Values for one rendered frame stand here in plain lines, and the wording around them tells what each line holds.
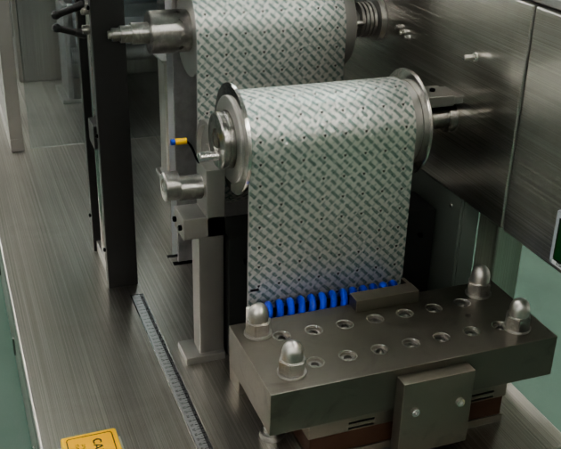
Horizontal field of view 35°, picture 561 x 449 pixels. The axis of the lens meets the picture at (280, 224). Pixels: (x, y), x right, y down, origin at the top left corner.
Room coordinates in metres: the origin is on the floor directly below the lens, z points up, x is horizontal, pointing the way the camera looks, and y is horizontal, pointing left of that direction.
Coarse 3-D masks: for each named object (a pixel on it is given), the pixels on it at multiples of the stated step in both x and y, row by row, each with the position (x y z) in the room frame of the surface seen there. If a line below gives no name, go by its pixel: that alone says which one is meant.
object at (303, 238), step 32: (256, 192) 1.04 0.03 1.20; (288, 192) 1.06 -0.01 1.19; (320, 192) 1.08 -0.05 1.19; (352, 192) 1.09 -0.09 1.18; (384, 192) 1.11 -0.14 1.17; (256, 224) 1.04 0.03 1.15; (288, 224) 1.06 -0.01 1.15; (320, 224) 1.08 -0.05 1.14; (352, 224) 1.09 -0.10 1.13; (384, 224) 1.11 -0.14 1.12; (256, 256) 1.04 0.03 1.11; (288, 256) 1.06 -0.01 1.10; (320, 256) 1.08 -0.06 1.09; (352, 256) 1.10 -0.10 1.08; (384, 256) 1.11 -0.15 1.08; (256, 288) 1.04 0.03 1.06; (288, 288) 1.06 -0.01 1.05; (320, 288) 1.08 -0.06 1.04
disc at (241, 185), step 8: (224, 88) 1.12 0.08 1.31; (232, 88) 1.09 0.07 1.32; (216, 96) 1.15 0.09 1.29; (232, 96) 1.09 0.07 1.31; (240, 96) 1.07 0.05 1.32; (216, 104) 1.15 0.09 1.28; (240, 104) 1.06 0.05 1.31; (240, 112) 1.06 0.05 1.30; (240, 120) 1.06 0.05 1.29; (248, 128) 1.04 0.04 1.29; (248, 136) 1.03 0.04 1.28; (248, 144) 1.03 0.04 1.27; (248, 152) 1.03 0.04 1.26; (248, 160) 1.03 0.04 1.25; (248, 168) 1.03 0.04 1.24; (248, 176) 1.03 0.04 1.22; (232, 184) 1.09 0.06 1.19; (240, 184) 1.06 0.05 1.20; (240, 192) 1.06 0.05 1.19
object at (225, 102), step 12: (408, 84) 1.18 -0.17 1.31; (228, 96) 1.10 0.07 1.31; (216, 108) 1.14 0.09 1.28; (228, 108) 1.09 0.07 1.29; (420, 108) 1.15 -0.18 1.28; (420, 120) 1.14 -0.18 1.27; (240, 132) 1.05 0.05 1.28; (420, 132) 1.13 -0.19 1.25; (240, 144) 1.04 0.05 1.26; (420, 144) 1.14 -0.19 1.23; (240, 156) 1.04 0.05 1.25; (228, 168) 1.09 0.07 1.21; (240, 168) 1.05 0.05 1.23
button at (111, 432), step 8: (96, 432) 0.90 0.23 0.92; (104, 432) 0.90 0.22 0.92; (112, 432) 0.90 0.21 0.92; (64, 440) 0.88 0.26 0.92; (72, 440) 0.88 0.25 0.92; (80, 440) 0.88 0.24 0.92; (88, 440) 0.88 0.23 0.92; (96, 440) 0.88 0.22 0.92; (104, 440) 0.88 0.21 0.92; (112, 440) 0.88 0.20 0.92; (64, 448) 0.87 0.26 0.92; (72, 448) 0.87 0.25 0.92; (80, 448) 0.87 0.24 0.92; (88, 448) 0.87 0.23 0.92; (96, 448) 0.87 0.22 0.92; (104, 448) 0.87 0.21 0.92; (112, 448) 0.87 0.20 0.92; (120, 448) 0.87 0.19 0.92
